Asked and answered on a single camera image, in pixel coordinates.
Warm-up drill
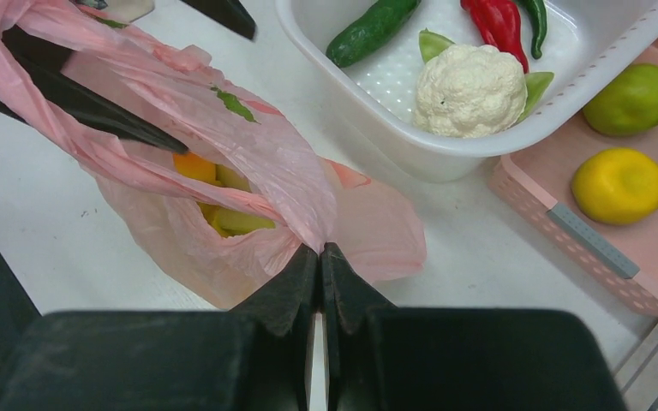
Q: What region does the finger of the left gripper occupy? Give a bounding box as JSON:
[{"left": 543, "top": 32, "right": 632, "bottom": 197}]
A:
[{"left": 182, "top": 0, "right": 257, "bottom": 40}]

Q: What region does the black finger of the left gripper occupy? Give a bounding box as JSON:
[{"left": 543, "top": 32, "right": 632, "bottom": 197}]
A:
[{"left": 2, "top": 26, "right": 188, "bottom": 154}]

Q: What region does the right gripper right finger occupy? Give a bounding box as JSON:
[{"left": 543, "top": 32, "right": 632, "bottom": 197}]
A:
[{"left": 320, "top": 242, "right": 394, "bottom": 410}]

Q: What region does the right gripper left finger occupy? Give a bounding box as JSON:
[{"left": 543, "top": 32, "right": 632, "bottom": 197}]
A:
[{"left": 231, "top": 246, "right": 319, "bottom": 410}]

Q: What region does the pink plastic grocery bag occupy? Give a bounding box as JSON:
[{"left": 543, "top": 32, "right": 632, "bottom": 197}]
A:
[{"left": 0, "top": 1, "right": 427, "bottom": 308}]

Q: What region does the yellow food inside bag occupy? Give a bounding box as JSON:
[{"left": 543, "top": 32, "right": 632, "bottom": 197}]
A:
[{"left": 172, "top": 151, "right": 277, "bottom": 240}]

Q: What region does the beige canvas tote bag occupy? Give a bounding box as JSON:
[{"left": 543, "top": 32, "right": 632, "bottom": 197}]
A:
[{"left": 73, "top": 0, "right": 155, "bottom": 22}]

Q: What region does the dark green cucumber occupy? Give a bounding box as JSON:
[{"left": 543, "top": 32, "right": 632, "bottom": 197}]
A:
[{"left": 325, "top": 0, "right": 422, "bottom": 69}]

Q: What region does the white cauliflower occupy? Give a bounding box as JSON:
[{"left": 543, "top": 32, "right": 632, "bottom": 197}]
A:
[{"left": 413, "top": 45, "right": 528, "bottom": 139}]

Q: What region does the red chili pepper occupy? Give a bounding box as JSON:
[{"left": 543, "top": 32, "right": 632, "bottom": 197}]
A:
[{"left": 460, "top": 0, "right": 529, "bottom": 74}]

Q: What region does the yellow lemon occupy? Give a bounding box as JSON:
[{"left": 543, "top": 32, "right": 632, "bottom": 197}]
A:
[{"left": 571, "top": 147, "right": 658, "bottom": 226}]

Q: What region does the pink plastic basket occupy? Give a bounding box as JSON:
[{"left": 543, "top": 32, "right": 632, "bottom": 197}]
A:
[{"left": 489, "top": 1, "right": 658, "bottom": 317}]

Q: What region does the long green chili pepper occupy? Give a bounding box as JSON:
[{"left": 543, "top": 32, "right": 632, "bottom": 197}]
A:
[{"left": 516, "top": 0, "right": 547, "bottom": 60}]

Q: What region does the white plastic tub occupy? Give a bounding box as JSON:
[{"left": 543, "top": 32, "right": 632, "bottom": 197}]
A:
[{"left": 276, "top": 1, "right": 658, "bottom": 182}]

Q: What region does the green lime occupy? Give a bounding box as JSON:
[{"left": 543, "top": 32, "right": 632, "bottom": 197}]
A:
[{"left": 582, "top": 63, "right": 658, "bottom": 137}]

